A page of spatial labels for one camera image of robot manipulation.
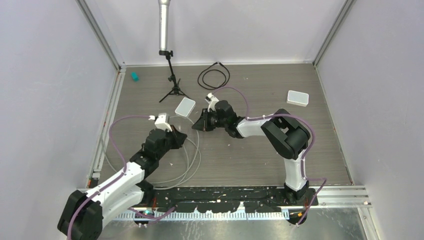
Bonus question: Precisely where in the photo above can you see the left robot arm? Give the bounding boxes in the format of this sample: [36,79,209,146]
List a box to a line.
[57,128,188,240]

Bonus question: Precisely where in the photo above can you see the teal small block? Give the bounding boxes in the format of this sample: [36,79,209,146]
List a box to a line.
[131,72,139,82]

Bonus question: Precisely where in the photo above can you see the black coiled cable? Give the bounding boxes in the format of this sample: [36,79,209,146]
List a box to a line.
[197,61,231,91]

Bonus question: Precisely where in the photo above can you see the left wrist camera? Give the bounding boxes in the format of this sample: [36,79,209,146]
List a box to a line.
[154,113,173,132]

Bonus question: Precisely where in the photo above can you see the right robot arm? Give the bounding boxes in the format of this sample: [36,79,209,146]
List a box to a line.
[192,100,311,205]

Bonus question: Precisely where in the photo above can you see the white slotted cable duct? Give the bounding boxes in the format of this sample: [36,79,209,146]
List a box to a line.
[110,210,291,222]

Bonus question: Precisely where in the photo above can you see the white network switch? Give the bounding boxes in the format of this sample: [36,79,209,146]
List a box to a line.
[174,97,196,118]
[286,90,309,107]

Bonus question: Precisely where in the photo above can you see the black tripod stand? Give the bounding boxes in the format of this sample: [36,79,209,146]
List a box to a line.
[158,50,190,103]

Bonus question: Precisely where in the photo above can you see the grey ethernet cable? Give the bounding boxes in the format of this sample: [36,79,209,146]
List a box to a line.
[100,114,202,191]

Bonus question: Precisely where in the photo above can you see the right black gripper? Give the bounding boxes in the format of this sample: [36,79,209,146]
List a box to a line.
[193,107,229,131]

